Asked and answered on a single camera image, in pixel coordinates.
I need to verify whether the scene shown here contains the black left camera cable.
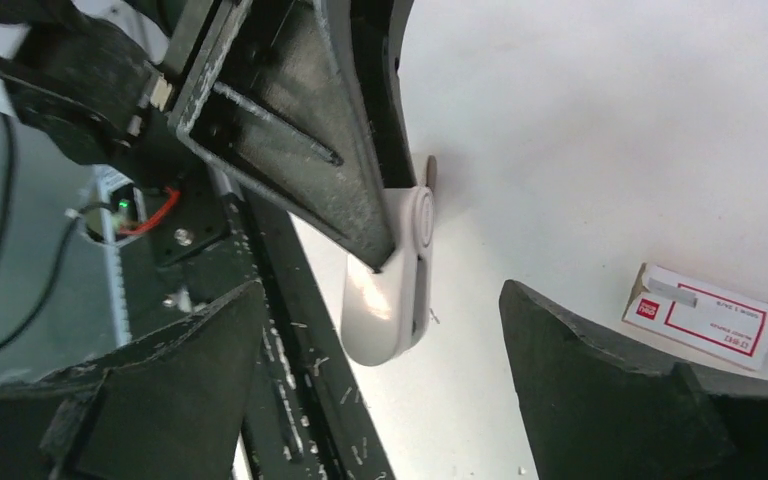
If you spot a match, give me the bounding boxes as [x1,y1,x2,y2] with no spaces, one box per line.
[0,112,84,363]

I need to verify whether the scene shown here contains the white slotted cable duct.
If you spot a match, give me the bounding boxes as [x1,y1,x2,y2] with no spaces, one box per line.
[93,165,132,347]

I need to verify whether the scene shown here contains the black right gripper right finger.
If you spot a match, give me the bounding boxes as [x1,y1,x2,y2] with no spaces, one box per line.
[499,280,768,479]

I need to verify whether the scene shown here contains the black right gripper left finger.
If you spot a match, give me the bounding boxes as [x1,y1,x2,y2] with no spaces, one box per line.
[0,281,266,479]

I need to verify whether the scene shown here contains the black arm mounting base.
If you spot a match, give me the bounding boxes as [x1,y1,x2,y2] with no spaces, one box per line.
[112,168,394,479]

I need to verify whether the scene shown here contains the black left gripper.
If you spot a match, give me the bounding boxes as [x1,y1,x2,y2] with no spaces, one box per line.
[0,1,250,189]

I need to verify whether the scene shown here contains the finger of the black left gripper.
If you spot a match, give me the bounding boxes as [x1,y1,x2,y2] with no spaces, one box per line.
[168,1,395,269]
[350,0,417,188]

